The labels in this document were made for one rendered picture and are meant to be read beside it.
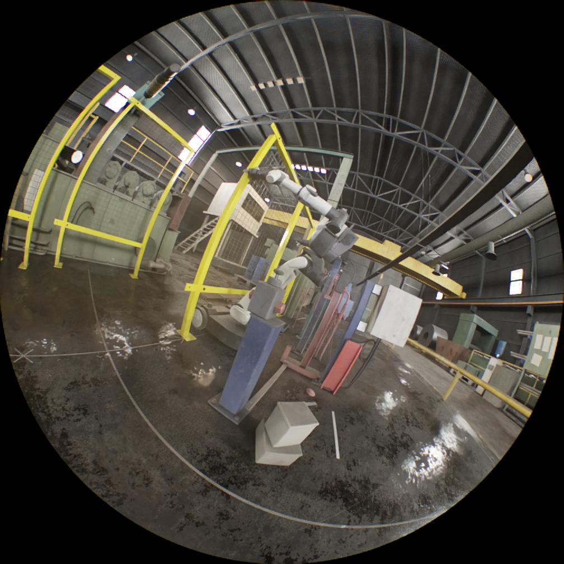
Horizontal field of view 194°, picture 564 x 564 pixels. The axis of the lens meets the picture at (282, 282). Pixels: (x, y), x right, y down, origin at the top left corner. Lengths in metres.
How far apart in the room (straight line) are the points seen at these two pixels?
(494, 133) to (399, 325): 11.42
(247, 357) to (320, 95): 11.66
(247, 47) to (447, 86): 9.40
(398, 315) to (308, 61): 10.96
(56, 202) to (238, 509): 2.80
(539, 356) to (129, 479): 5.64
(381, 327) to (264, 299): 0.87
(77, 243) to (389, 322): 3.28
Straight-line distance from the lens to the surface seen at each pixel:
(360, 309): 1.36
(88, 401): 0.90
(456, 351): 8.03
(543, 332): 5.43
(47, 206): 2.65
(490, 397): 5.40
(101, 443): 0.80
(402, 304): 1.27
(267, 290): 0.62
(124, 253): 2.72
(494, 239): 10.57
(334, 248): 1.23
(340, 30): 10.57
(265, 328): 0.63
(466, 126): 11.61
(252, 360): 0.70
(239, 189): 1.26
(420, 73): 10.79
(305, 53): 10.91
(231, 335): 1.35
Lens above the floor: 0.72
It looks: 2 degrees down
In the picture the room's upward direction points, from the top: 23 degrees clockwise
